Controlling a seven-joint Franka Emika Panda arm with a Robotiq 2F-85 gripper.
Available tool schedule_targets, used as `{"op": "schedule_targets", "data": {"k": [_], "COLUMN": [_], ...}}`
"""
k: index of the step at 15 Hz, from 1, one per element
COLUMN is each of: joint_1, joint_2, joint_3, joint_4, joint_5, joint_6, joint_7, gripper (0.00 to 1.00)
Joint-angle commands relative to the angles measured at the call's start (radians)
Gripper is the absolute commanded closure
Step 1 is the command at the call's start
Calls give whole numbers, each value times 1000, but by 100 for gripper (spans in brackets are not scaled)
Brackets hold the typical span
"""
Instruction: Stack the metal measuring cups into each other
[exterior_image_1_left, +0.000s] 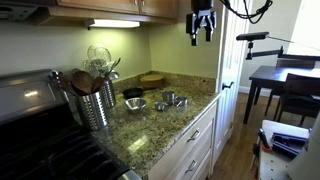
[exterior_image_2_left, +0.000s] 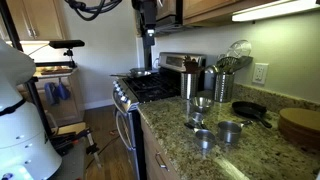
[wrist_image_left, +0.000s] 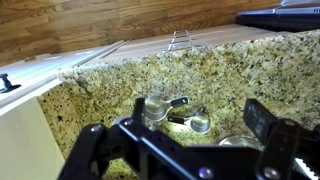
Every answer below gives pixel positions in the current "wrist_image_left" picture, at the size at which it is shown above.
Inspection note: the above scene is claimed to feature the black door handle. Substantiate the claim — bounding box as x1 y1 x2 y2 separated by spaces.
0 73 22 95

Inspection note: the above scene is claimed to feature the cream base cabinet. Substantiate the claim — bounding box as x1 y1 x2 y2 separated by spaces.
83 23 288 68

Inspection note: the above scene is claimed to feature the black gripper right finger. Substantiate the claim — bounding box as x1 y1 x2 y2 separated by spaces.
243 98 320 180

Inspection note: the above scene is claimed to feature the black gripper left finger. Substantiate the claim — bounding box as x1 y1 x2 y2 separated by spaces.
58 97 158 180

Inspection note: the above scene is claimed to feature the medium metal measuring cup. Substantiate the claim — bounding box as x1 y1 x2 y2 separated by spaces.
143 95 190 123

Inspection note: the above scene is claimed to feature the small metal measuring cup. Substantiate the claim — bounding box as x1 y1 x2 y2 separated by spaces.
167 111 212 135

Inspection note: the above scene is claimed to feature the large metal measuring cup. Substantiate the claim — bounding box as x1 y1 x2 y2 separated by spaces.
218 134 265 152

